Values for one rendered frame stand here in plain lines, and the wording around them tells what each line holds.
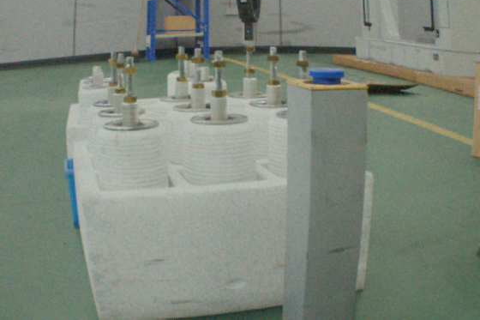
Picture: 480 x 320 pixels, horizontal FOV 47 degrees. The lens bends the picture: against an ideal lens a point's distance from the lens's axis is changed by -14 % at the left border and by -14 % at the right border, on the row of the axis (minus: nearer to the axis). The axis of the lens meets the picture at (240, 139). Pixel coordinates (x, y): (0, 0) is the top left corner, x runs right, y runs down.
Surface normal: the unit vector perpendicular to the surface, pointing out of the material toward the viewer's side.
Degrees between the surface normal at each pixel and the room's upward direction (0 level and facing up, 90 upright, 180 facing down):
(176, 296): 90
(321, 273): 90
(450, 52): 90
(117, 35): 90
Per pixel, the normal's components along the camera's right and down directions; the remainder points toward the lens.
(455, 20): 0.22, 0.18
